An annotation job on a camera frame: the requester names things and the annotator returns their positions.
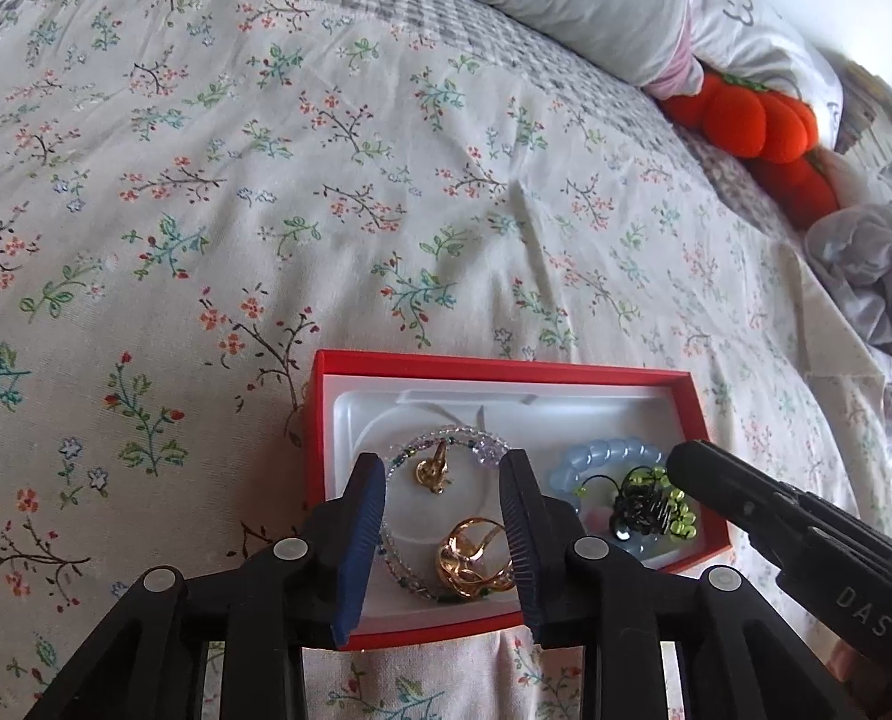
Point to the black beaded ornament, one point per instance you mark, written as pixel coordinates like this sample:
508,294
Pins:
637,514

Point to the green beaded ornament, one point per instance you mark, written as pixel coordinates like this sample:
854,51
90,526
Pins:
684,523

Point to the pink striped cloth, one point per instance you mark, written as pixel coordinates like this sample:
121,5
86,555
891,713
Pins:
675,64

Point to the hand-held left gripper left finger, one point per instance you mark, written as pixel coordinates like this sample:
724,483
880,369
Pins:
356,540

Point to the white printed pillow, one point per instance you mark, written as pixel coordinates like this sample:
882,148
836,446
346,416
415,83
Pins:
753,30

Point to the stack of books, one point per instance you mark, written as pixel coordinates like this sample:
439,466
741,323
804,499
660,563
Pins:
874,120

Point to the red cardboard box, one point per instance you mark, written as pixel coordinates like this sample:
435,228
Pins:
566,412

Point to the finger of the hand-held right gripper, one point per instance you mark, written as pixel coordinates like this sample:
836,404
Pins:
723,487

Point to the floral bed sheet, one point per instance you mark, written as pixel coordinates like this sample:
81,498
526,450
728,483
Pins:
191,240

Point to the orange pumpkin plush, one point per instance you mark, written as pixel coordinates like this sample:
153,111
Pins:
761,127

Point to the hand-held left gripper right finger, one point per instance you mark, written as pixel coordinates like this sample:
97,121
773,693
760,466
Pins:
522,540

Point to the crumpled white cloth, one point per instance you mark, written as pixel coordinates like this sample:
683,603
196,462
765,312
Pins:
866,255

